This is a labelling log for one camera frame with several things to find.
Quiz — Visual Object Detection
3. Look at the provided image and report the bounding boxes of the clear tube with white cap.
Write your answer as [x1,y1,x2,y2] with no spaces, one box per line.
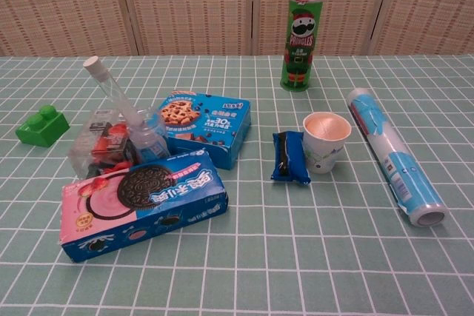
[82,56,149,135]

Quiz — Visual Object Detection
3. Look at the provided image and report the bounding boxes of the blue chocolate chip cookie box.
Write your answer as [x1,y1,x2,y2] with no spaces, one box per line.
[158,90,253,172]

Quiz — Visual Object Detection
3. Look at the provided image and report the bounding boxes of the pink blue Oreo box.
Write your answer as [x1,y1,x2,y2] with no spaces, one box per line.
[59,149,230,264]

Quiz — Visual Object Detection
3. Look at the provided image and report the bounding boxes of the small blue Oreo packet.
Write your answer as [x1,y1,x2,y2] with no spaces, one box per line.
[270,130,311,186]

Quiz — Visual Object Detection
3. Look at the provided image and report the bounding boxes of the white paper cup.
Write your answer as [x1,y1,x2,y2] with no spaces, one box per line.
[302,112,352,175]

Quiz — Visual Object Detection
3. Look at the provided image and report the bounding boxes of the green Pringles can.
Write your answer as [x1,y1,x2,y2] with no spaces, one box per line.
[279,0,327,94]

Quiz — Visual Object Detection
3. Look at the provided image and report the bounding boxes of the green grid tablecloth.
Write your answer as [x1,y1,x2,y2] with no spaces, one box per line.
[0,53,474,316]

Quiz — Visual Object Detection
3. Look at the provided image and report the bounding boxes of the clear bag of snacks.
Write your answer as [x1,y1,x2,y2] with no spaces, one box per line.
[68,108,140,180]

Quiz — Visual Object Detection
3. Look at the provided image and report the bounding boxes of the bamboo folding screen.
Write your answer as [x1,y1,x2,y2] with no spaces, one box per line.
[0,0,474,57]

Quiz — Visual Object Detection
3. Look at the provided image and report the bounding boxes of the blue cling film roll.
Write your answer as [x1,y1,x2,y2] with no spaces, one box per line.
[346,87,450,228]

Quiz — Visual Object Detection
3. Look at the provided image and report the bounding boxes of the green toy brick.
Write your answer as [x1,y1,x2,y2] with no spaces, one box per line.
[15,104,71,149]

